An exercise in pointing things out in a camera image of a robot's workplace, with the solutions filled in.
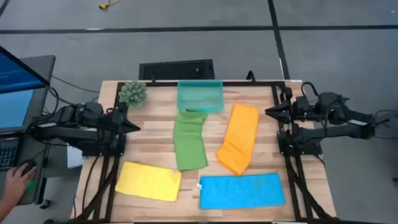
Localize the grey laptop computer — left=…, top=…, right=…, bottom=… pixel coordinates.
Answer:
left=0, top=55, right=57, bottom=172

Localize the teal translucent plastic basket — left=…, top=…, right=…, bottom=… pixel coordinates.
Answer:
left=177, top=79, right=224, bottom=114

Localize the person's hand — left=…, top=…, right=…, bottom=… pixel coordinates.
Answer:
left=2, top=164, right=37, bottom=203

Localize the grey side table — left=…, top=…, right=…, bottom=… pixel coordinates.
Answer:
left=0, top=130, right=52, bottom=206

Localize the white paper sheet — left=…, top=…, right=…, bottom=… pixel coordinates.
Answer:
left=66, top=145, right=85, bottom=169

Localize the black metal table frame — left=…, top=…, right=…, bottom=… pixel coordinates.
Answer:
left=74, top=80, right=338, bottom=224

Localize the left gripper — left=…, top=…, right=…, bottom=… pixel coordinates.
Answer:
left=110, top=101, right=141, bottom=150

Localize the person's forearm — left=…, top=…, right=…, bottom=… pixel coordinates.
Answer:
left=0, top=197, right=15, bottom=224

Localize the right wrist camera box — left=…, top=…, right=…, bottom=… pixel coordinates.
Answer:
left=295, top=95, right=310, bottom=110

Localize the orange microfiber towel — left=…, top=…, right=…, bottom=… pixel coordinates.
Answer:
left=216, top=103, right=260, bottom=177

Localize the black computer mouse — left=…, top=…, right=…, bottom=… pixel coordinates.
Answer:
left=19, top=159, right=37, bottom=178

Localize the yellow cable plug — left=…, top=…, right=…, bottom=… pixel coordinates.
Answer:
left=98, top=0, right=121, bottom=11

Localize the black perforated panel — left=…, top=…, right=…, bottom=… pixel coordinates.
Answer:
left=138, top=58, right=216, bottom=81

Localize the green microfiber towel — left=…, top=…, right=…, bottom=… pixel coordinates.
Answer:
left=173, top=109, right=208, bottom=172

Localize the green plant in patterned pot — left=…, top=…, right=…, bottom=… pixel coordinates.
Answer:
left=118, top=80, right=148, bottom=110

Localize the black-framed monitor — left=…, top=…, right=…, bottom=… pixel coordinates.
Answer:
left=0, top=45, right=51, bottom=95

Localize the yellow microfiber towel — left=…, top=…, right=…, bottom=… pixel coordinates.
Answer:
left=114, top=161, right=182, bottom=202

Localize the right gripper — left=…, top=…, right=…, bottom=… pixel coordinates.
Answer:
left=265, top=87, right=298, bottom=124

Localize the blue microfiber towel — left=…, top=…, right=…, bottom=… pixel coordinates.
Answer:
left=197, top=172, right=286, bottom=210

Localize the black floor cable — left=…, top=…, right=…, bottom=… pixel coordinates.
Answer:
left=50, top=75, right=101, bottom=95

